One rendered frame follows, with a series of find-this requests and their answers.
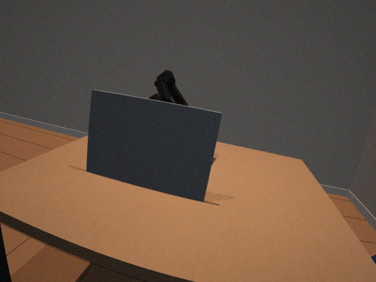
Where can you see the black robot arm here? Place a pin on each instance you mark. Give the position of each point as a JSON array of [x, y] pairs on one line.
[[165, 84]]

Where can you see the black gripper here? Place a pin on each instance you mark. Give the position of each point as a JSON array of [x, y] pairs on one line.
[[165, 99]]

